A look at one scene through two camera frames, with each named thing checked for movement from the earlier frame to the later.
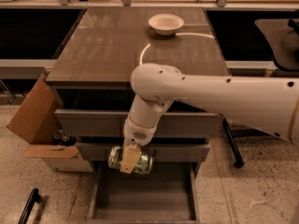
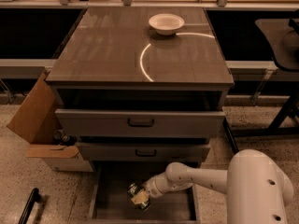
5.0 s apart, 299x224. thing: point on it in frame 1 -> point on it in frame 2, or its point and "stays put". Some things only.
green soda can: [142, 166] -> [133, 189]
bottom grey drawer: [169, 193] stays put
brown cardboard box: [35, 120] stays put
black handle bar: [34, 197] stays put
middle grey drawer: [160, 152] stays put
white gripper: [137, 134] -> [151, 187]
